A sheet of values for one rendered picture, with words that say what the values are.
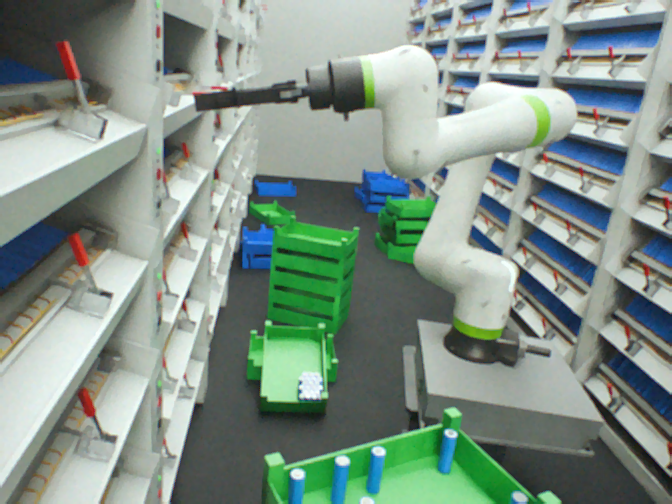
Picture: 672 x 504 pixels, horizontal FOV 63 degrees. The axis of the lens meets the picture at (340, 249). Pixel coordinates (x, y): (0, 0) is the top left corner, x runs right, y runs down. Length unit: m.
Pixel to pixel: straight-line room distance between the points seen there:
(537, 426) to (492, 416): 0.10
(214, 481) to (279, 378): 0.44
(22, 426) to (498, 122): 0.96
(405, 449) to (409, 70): 0.61
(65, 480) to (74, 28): 0.54
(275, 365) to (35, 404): 1.38
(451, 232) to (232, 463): 0.84
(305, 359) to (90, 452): 1.20
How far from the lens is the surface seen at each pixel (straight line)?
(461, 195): 1.41
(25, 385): 0.55
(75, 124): 0.61
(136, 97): 0.78
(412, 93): 0.99
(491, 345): 1.40
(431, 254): 1.41
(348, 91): 0.98
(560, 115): 1.31
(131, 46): 0.79
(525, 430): 1.30
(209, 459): 1.59
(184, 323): 1.45
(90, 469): 0.76
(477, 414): 1.26
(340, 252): 2.09
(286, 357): 1.88
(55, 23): 0.81
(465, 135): 1.10
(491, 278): 1.31
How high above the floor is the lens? 1.02
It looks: 18 degrees down
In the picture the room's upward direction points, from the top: 6 degrees clockwise
